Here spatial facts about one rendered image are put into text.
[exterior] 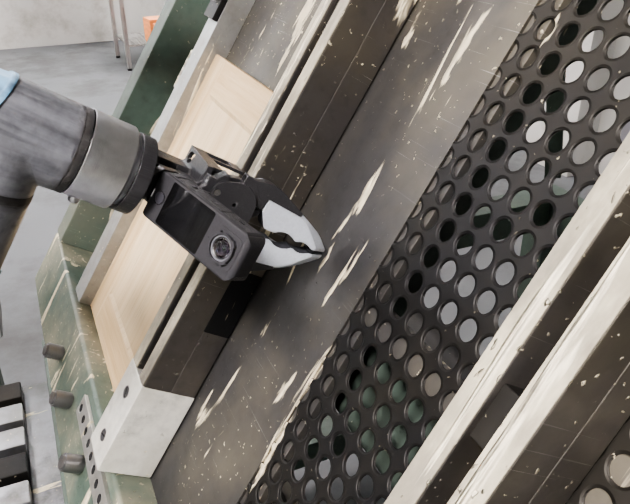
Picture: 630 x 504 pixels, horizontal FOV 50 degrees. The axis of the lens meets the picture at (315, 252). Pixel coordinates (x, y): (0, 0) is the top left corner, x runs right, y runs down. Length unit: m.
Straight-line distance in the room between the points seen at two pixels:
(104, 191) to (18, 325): 2.40
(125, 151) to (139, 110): 0.82
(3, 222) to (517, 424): 0.41
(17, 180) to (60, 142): 0.04
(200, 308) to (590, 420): 0.48
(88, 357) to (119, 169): 0.57
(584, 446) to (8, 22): 8.12
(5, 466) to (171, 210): 0.67
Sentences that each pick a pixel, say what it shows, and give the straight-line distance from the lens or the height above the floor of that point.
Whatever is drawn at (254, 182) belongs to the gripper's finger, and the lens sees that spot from 0.61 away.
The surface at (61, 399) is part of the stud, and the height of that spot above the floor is 0.87.
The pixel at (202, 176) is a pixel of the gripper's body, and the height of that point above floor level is 1.31.
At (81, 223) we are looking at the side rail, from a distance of 1.45.
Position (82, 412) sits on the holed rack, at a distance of 1.03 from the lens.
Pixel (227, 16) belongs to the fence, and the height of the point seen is 1.36.
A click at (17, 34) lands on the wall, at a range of 8.38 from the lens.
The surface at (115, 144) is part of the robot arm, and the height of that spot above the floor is 1.35.
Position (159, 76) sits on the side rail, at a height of 1.22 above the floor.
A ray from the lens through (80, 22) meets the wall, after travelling 8.41.
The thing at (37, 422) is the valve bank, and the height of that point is 0.74.
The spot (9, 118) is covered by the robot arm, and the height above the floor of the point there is 1.39.
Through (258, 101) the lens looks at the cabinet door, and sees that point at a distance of 0.93.
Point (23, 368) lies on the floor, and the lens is 2.71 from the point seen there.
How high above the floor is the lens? 1.53
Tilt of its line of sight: 28 degrees down
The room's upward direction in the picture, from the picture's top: straight up
